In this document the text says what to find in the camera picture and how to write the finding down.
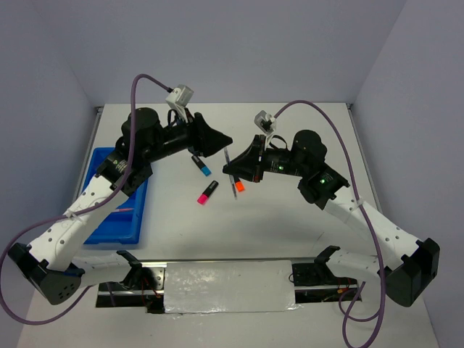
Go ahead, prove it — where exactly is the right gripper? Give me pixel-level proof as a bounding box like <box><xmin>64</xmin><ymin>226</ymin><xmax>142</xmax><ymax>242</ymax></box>
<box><xmin>223</xmin><ymin>134</ymin><xmax>307</xmax><ymax>182</ymax></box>

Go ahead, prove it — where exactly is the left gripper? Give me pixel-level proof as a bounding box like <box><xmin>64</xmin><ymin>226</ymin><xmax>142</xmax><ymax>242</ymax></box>
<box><xmin>144</xmin><ymin>107</ymin><xmax>233</xmax><ymax>164</ymax></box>

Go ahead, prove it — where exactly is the grey clear pen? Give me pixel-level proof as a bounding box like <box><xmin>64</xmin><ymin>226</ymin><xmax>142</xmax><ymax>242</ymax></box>
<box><xmin>223</xmin><ymin>146</ymin><xmax>239</xmax><ymax>201</ymax></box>

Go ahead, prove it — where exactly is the blue-capped black highlighter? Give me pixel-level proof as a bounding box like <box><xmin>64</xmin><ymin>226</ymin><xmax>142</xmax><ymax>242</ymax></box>
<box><xmin>191</xmin><ymin>155</ymin><xmax>211</xmax><ymax>176</ymax></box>

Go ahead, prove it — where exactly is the pink-capped black highlighter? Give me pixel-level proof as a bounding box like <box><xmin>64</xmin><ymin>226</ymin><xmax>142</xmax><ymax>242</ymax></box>
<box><xmin>197</xmin><ymin>181</ymin><xmax>219</xmax><ymax>205</ymax></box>

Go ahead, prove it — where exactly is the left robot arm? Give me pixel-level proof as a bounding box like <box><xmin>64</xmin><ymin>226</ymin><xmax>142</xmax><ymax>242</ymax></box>
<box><xmin>8</xmin><ymin>107</ymin><xmax>233</xmax><ymax>305</ymax></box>

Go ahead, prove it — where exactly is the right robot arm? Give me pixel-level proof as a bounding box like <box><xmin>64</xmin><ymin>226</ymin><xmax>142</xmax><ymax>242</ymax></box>
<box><xmin>223</xmin><ymin>130</ymin><xmax>440</xmax><ymax>307</ymax></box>

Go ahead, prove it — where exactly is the orange-capped black highlighter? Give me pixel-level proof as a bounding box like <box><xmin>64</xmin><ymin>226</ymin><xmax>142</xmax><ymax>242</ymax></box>
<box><xmin>233</xmin><ymin>176</ymin><xmax>245</xmax><ymax>192</ymax></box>

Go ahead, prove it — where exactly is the blue plastic bin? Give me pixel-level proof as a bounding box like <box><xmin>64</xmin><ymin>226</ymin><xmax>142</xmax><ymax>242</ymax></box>
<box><xmin>83</xmin><ymin>146</ymin><xmax>150</xmax><ymax>247</ymax></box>

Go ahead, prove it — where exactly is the silver taped plate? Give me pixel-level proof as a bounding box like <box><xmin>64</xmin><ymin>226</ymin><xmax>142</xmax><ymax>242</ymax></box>
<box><xmin>164</xmin><ymin>260</ymin><xmax>297</xmax><ymax>314</ymax></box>

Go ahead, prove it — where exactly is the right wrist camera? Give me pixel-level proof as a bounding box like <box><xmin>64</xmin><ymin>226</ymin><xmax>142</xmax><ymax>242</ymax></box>
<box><xmin>254</xmin><ymin>110</ymin><xmax>276</xmax><ymax>138</ymax></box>

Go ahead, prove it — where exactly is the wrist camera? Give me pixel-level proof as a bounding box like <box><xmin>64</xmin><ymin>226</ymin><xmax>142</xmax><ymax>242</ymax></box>
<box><xmin>254</xmin><ymin>110</ymin><xmax>276</xmax><ymax>138</ymax></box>
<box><xmin>165</xmin><ymin>84</ymin><xmax>194</xmax><ymax>109</ymax></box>

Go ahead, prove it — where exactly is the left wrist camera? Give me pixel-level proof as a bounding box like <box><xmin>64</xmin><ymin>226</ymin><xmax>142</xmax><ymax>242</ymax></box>
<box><xmin>165</xmin><ymin>84</ymin><xmax>194</xmax><ymax>109</ymax></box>

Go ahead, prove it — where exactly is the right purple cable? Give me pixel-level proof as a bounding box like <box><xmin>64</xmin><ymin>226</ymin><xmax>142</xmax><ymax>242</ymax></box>
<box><xmin>271</xmin><ymin>99</ymin><xmax>387</xmax><ymax>348</ymax></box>

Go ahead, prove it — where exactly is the purple cable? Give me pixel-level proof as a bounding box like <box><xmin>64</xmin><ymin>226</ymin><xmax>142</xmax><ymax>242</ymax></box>
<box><xmin>0</xmin><ymin>73</ymin><xmax>173</xmax><ymax>326</ymax></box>
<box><xmin>271</xmin><ymin>99</ymin><xmax>387</xmax><ymax>348</ymax></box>

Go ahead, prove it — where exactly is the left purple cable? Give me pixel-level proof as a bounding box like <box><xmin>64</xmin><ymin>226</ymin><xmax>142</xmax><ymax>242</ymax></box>
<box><xmin>0</xmin><ymin>73</ymin><xmax>173</xmax><ymax>326</ymax></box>

